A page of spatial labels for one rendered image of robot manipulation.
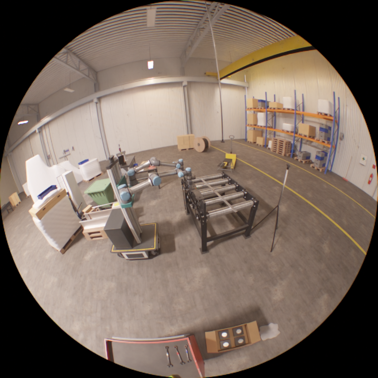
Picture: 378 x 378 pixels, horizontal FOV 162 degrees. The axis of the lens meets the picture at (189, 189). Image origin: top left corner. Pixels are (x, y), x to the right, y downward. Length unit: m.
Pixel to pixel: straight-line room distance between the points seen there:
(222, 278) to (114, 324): 1.91
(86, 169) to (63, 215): 4.58
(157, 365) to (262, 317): 1.54
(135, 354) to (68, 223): 3.42
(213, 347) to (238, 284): 1.08
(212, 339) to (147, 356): 0.88
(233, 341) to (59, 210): 4.18
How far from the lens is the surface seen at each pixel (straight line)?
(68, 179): 4.58
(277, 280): 2.57
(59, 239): 3.99
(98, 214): 3.64
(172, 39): 11.09
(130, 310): 2.43
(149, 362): 1.37
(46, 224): 3.78
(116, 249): 2.66
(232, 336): 2.08
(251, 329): 2.03
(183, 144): 9.55
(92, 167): 8.21
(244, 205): 2.17
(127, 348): 1.42
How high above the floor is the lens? 2.16
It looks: 29 degrees down
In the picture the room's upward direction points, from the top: 6 degrees counter-clockwise
